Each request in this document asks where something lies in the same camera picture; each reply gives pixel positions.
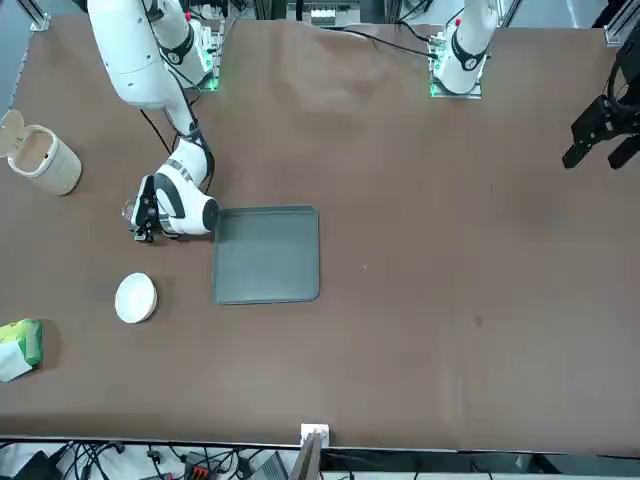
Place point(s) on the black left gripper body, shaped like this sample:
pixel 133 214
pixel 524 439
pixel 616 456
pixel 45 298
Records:
pixel 631 85

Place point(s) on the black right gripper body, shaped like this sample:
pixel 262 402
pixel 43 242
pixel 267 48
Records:
pixel 148 205

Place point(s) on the clear plastic measuring cup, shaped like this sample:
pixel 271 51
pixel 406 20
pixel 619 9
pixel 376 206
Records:
pixel 127 212

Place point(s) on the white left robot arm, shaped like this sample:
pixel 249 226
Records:
pixel 467 40

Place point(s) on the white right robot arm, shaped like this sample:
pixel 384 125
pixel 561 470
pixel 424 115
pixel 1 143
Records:
pixel 135 50

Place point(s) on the white round bowl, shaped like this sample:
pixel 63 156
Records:
pixel 134 299

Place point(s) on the cream lidded mini trash bin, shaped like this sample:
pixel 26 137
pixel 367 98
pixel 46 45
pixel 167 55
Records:
pixel 50 165

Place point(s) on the grey square tray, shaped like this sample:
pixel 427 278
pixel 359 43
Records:
pixel 267 255

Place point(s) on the green tissue pack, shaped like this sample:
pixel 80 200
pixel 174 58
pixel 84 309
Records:
pixel 27 345

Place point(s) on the red black power plug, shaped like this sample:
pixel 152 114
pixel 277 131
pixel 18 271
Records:
pixel 196 466

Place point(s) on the long black power box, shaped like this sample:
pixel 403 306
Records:
pixel 32 465

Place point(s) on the white power strip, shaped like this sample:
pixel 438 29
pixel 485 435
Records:
pixel 323 17

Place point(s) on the aluminium corner bracket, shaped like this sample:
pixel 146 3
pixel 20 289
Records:
pixel 614 34
pixel 40 21

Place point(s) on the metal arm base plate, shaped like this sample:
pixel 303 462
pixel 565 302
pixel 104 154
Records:
pixel 214 60
pixel 477 92

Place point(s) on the aluminium camera post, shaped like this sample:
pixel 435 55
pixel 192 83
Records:
pixel 307 460

